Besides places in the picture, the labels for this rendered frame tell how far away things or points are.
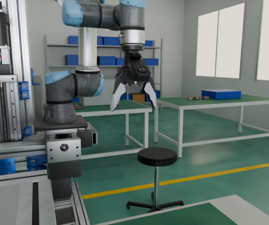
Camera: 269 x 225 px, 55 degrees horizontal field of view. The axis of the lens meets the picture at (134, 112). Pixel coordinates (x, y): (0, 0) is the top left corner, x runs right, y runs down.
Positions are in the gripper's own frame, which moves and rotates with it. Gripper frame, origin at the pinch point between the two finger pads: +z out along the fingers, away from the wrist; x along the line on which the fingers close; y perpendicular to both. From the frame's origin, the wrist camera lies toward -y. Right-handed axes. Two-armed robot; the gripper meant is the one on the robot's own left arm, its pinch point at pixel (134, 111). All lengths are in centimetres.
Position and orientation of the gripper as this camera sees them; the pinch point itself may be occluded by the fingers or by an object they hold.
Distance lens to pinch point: 81.3
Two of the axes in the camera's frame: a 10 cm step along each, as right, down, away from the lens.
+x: -9.5, 0.6, -3.2
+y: -3.3, -1.7, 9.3
